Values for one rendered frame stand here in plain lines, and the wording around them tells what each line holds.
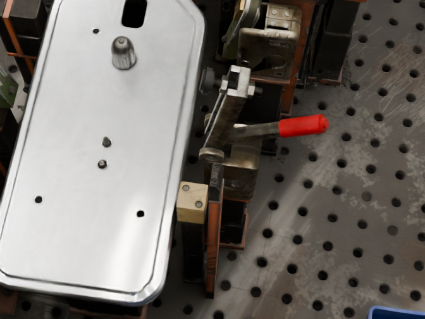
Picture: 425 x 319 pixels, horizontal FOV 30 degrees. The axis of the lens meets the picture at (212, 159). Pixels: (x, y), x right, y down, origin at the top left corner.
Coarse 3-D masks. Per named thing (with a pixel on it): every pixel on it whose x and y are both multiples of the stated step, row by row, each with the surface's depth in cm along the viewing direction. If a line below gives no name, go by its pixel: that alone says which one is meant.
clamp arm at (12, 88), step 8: (0, 64) 103; (0, 72) 103; (0, 80) 103; (8, 80) 105; (0, 88) 103; (8, 88) 105; (16, 88) 107; (0, 96) 104; (8, 96) 105; (0, 104) 106; (8, 104) 106
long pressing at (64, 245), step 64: (64, 0) 111; (64, 64) 107; (192, 64) 107; (64, 128) 104; (128, 128) 104; (64, 192) 100; (128, 192) 101; (0, 256) 97; (64, 256) 97; (128, 256) 97
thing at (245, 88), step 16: (208, 80) 82; (224, 80) 83; (240, 80) 83; (224, 96) 88; (240, 96) 82; (224, 112) 86; (208, 128) 97; (224, 128) 90; (208, 144) 94; (224, 144) 94
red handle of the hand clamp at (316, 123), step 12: (288, 120) 90; (300, 120) 89; (312, 120) 89; (324, 120) 88; (240, 132) 94; (252, 132) 93; (264, 132) 92; (276, 132) 91; (288, 132) 90; (300, 132) 90; (312, 132) 89; (324, 132) 89
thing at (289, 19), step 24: (264, 24) 108; (288, 24) 102; (240, 48) 106; (264, 48) 105; (288, 48) 104; (264, 72) 111; (288, 72) 110; (264, 96) 118; (240, 120) 127; (264, 120) 126; (264, 144) 132
